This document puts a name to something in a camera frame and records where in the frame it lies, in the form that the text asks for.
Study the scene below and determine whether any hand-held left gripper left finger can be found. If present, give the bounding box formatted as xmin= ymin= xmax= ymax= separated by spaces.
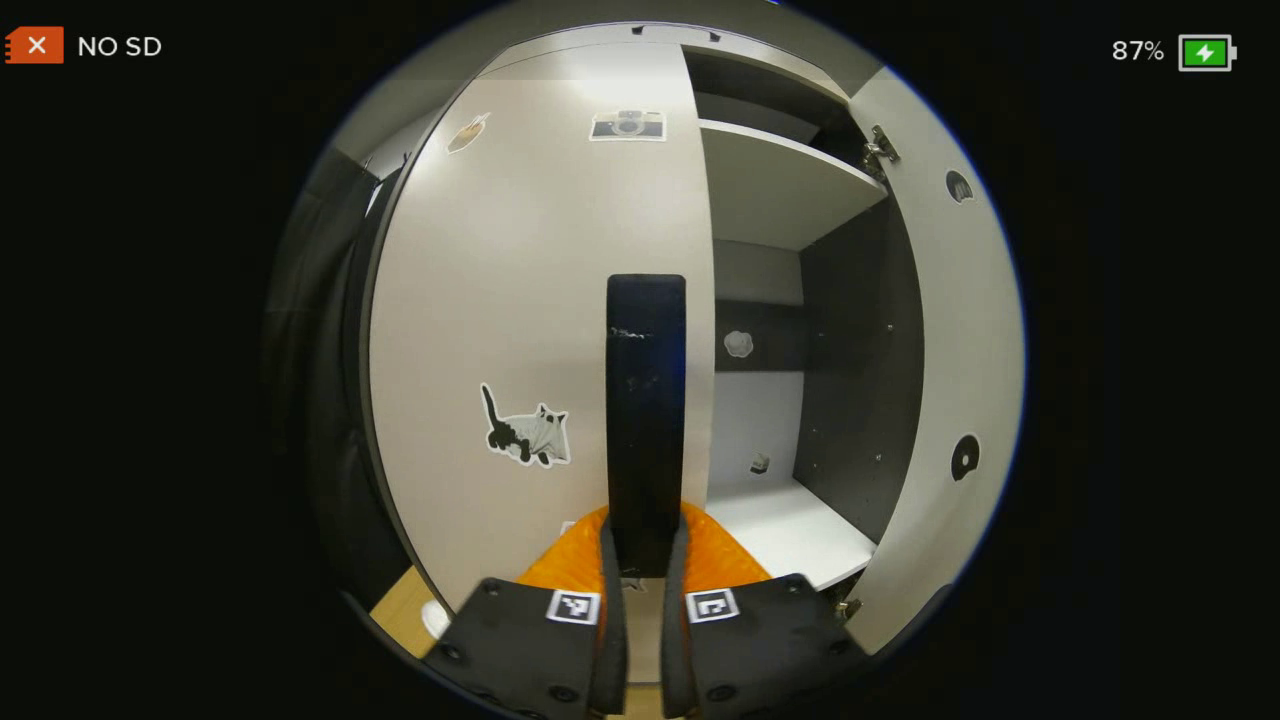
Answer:
xmin=420 ymin=505 xmax=629 ymax=719

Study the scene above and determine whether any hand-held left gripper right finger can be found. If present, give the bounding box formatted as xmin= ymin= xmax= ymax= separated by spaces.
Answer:
xmin=660 ymin=500 xmax=871 ymax=719

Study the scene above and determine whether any black door handle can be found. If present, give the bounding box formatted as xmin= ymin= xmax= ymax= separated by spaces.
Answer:
xmin=606 ymin=273 xmax=688 ymax=579

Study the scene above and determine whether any beige double-door shoe cabinet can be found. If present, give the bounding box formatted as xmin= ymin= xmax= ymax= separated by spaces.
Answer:
xmin=470 ymin=22 xmax=931 ymax=601

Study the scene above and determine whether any beige cabinet door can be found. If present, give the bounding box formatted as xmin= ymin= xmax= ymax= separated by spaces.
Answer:
xmin=845 ymin=65 xmax=1026 ymax=656
xmin=368 ymin=42 xmax=717 ymax=611

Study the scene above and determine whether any white inner shelf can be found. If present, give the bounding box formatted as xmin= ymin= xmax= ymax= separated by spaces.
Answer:
xmin=705 ymin=478 xmax=879 ymax=591
xmin=698 ymin=118 xmax=889 ymax=251

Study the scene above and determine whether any black backdrop cloth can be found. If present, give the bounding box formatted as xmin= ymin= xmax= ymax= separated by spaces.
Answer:
xmin=262 ymin=150 xmax=411 ymax=611

